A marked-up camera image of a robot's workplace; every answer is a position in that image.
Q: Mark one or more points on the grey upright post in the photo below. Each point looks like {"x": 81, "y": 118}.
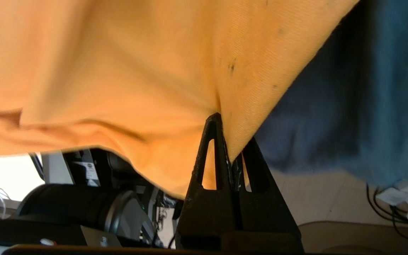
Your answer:
{"x": 53, "y": 166}

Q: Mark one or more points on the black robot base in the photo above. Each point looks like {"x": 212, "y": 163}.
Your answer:
{"x": 112, "y": 170}

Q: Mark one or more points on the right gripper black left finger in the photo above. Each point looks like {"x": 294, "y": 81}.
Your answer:
{"x": 207, "y": 212}

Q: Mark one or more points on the yellow polo shirt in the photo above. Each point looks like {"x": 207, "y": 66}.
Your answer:
{"x": 119, "y": 71}

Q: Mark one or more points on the bed with blue sheet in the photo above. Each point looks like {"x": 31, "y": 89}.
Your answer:
{"x": 349, "y": 106}

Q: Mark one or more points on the white power adapter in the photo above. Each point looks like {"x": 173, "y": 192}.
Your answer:
{"x": 391, "y": 196}

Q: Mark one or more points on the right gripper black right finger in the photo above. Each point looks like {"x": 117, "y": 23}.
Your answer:
{"x": 260, "y": 212}

